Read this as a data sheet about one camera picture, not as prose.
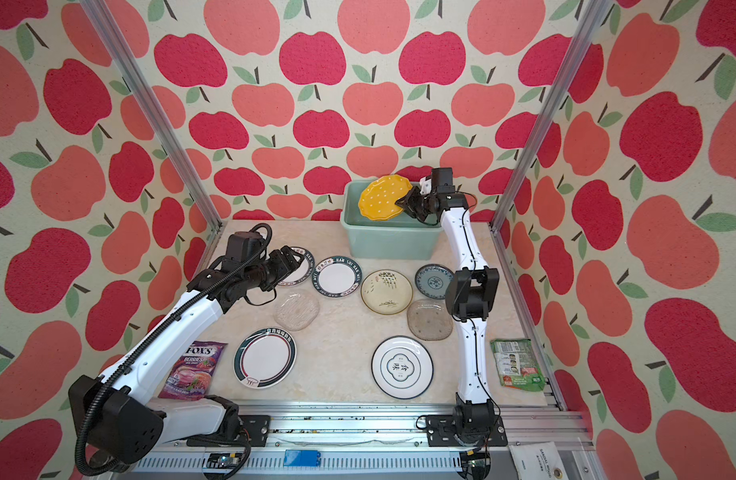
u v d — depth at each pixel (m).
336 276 1.06
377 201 1.00
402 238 1.02
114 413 0.38
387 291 1.01
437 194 0.78
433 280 1.04
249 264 0.56
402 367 0.84
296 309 0.97
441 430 0.73
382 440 0.73
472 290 0.64
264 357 0.87
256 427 0.75
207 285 0.53
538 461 0.69
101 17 0.70
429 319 0.95
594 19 0.70
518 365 0.84
